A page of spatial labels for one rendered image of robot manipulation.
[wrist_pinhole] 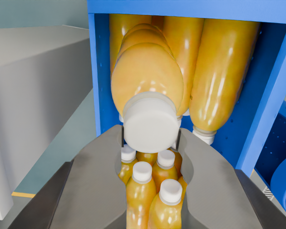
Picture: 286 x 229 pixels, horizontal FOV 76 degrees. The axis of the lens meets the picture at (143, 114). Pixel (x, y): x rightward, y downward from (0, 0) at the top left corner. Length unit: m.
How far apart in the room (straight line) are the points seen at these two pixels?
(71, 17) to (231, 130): 1.28
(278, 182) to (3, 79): 0.76
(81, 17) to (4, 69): 1.06
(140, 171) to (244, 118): 0.22
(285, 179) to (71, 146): 1.61
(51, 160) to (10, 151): 1.57
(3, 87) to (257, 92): 0.46
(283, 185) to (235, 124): 0.33
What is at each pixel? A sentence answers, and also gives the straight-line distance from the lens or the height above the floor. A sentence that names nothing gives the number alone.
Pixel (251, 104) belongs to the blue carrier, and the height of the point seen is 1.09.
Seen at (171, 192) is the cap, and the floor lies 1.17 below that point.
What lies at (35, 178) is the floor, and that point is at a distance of 2.31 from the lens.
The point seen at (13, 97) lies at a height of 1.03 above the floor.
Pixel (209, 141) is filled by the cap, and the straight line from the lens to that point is 0.34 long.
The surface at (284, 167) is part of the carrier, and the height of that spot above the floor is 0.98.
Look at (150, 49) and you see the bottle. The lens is 0.17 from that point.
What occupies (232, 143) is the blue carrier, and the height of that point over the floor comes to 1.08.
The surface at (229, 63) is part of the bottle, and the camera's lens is 0.28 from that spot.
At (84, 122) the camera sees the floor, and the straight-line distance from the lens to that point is 1.68.
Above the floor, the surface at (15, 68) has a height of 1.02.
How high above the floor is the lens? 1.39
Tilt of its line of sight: 63 degrees down
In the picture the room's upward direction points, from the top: 179 degrees counter-clockwise
